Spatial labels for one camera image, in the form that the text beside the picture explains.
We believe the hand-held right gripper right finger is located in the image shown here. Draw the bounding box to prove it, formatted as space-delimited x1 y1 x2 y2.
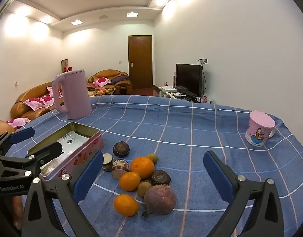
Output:
203 150 285 237

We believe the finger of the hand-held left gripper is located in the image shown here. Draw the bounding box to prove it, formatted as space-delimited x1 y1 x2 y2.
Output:
0 141 63 176
0 127 35 155

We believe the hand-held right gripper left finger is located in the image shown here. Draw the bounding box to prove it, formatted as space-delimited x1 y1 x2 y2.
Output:
23 150 104 237

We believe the pale-ended sugarcane piece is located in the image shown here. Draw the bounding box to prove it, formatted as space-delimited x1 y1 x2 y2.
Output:
102 153 114 172

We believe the pink tin box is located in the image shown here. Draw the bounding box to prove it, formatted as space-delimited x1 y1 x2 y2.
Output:
26 122 104 185

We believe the purple sugarcane piece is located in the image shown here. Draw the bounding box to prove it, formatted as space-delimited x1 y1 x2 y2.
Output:
112 159 130 179

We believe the small orange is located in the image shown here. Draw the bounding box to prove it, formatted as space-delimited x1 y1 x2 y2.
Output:
114 194 140 217
119 172 141 192

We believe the dark water chestnut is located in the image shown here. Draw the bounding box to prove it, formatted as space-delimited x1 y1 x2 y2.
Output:
113 141 130 158
150 169 172 186

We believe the large orange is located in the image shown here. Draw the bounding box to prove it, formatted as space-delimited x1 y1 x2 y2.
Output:
130 157 155 179

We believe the small brown round fruit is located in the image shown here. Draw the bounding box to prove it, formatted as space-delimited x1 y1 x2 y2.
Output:
137 181 152 198
146 153 158 165

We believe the purple round root vegetable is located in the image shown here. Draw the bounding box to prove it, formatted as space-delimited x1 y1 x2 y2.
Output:
142 185 177 218

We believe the person's left hand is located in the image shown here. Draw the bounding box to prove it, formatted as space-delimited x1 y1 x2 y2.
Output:
12 197 25 231

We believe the pink floral pillow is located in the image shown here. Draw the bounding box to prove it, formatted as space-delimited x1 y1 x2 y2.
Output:
39 94 56 108
24 98 47 111
46 86 62 98
92 77 110 87
5 117 31 129

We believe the brown leather armchair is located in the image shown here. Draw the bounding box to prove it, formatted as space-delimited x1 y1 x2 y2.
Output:
0 118 16 140

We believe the long brown leather sofa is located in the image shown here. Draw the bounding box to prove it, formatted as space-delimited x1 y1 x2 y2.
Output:
10 82 65 121

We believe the pink electric kettle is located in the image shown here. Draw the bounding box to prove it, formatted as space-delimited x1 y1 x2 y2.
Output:
52 69 92 120

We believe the blue plaid tablecloth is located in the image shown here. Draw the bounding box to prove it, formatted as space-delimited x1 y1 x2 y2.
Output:
3 94 303 237

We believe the pink paper cup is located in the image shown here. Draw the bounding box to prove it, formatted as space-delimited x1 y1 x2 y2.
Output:
245 110 276 148

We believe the glass coffee table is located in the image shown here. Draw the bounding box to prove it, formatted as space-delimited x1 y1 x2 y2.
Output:
88 87 117 97

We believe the low television stand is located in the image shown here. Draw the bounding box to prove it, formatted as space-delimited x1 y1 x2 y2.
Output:
155 85 211 103

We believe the short brown leather sofa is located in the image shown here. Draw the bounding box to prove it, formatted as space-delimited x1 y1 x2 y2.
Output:
88 69 133 95

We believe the black television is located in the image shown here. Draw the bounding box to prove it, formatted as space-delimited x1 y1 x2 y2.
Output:
176 63 204 97

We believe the purple blanket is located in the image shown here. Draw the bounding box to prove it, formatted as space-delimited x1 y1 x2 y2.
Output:
109 75 131 86

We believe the brown wooden door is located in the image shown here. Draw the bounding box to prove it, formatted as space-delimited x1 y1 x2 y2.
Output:
128 35 153 89

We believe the black power cable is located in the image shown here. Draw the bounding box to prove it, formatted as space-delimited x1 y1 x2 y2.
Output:
201 64 207 97

